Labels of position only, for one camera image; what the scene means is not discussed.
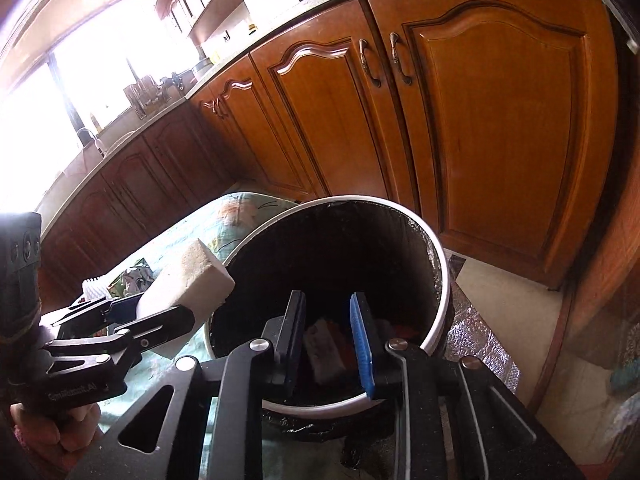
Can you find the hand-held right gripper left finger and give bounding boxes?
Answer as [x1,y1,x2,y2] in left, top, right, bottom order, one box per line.
[97,290,307,480]

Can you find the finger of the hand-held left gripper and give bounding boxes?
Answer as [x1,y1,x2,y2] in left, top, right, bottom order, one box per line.
[42,304,197,380]
[52,294,146,341]

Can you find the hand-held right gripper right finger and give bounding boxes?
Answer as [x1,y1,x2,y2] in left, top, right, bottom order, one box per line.
[348,291,586,480]

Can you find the green printed packet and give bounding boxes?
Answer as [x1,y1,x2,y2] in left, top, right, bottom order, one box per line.
[107,257,153,297]

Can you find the white sponge block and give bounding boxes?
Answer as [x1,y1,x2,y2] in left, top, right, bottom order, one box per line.
[136,238,236,318]

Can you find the white round bin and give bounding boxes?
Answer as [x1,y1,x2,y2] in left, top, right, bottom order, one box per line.
[204,195,453,468]

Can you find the person's left hand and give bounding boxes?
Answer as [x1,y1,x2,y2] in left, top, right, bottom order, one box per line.
[10,401,102,466]

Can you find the grey used sponge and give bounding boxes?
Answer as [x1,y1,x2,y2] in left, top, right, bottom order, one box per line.
[303,316,351,380]

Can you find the white ridged plastic piece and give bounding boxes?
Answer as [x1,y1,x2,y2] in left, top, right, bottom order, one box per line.
[81,274,110,302]

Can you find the dark wooden cabinet door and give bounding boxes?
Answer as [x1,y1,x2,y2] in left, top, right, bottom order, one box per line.
[100,132,203,233]
[142,101,242,213]
[39,172,151,291]

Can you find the silver foil floor mat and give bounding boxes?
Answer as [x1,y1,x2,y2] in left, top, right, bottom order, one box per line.
[440,255,521,396]

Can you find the metal sink faucet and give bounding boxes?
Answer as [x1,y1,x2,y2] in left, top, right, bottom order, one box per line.
[75,127,108,158]

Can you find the kitchen window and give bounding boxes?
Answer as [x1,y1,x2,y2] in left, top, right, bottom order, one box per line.
[0,0,201,211]

